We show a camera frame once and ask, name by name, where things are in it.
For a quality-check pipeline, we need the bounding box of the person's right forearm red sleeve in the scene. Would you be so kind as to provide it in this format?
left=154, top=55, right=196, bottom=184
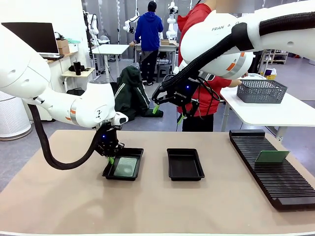
left=213, top=77, right=233, bottom=89

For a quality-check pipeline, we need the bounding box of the white background desk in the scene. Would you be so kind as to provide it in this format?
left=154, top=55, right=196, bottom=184
left=91, top=44, right=130, bottom=82

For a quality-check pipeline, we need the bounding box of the grey mesh basket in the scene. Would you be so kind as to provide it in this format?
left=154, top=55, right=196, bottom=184
left=236, top=79, right=288, bottom=104

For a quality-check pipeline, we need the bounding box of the dark green jacket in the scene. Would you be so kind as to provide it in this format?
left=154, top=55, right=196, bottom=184
left=113, top=65, right=164, bottom=121

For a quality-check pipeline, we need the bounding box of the black computer monitor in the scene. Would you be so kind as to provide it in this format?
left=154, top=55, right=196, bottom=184
left=1, top=22, right=60, bottom=55

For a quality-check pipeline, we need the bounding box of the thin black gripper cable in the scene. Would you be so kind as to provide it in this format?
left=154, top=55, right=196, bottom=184
left=196, top=76, right=221, bottom=120

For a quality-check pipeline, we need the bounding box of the green perforated circuit board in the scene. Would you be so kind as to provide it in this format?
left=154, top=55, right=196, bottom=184
left=254, top=150, right=290, bottom=164
left=113, top=156, right=138, bottom=177

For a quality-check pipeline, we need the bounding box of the white shelving unit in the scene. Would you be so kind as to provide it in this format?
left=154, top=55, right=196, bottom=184
left=260, top=49, right=289, bottom=65

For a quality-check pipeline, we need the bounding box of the purple and yellow package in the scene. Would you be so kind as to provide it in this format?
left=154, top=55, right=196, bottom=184
left=264, top=68, right=278, bottom=80

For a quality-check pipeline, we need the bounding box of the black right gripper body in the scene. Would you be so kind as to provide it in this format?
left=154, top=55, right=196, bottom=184
left=167, top=78, right=200, bottom=106

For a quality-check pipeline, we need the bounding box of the person in blue hoodie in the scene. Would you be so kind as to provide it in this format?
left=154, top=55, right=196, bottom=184
left=129, top=0, right=164, bottom=86

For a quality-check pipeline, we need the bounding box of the black slotted board rack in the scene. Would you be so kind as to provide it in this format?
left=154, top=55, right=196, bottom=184
left=228, top=129, right=315, bottom=211

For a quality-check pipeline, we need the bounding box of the white back work table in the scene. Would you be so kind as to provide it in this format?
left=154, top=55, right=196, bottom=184
left=134, top=42, right=180, bottom=74

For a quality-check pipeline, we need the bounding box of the small wooden-top side table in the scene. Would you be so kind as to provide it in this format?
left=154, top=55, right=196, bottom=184
left=61, top=67, right=95, bottom=93

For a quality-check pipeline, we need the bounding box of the black ESD tray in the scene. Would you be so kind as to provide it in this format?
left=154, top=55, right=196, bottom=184
left=102, top=147, right=145, bottom=182
left=166, top=147, right=206, bottom=182

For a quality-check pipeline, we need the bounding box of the black bag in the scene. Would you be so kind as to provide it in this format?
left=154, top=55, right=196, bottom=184
left=66, top=88, right=86, bottom=96

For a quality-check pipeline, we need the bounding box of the white side table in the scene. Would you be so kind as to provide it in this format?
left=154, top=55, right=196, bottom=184
left=220, top=86, right=315, bottom=143

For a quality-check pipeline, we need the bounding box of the grey stool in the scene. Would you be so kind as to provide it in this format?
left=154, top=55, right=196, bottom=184
left=156, top=63, right=173, bottom=84

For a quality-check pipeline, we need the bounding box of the black corrugated cable hose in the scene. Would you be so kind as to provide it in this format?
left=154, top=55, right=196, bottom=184
left=26, top=103, right=105, bottom=171
left=161, top=11, right=315, bottom=90

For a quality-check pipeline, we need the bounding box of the person in red jacket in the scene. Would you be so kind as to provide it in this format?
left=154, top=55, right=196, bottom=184
left=176, top=0, right=249, bottom=132

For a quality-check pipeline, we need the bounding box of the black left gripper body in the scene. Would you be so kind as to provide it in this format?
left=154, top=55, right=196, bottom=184
left=97, top=126, right=119, bottom=151

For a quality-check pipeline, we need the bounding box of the white air purifier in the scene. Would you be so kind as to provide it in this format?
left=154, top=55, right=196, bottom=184
left=0, top=90, right=32, bottom=141

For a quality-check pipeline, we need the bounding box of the plain cardboard box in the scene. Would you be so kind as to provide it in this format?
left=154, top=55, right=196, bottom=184
left=56, top=38, right=70, bottom=55

